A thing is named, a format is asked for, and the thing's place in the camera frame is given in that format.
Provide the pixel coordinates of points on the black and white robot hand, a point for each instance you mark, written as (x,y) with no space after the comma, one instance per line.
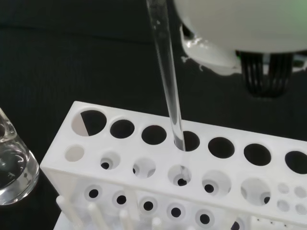
(239,28)

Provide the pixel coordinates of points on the small clear glass beaker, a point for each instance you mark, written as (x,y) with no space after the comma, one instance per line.
(14,172)

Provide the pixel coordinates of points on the white test tube rack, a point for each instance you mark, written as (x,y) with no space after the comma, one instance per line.
(168,187)

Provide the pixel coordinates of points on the black bench cloth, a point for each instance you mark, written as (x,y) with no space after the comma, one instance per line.
(72,60)

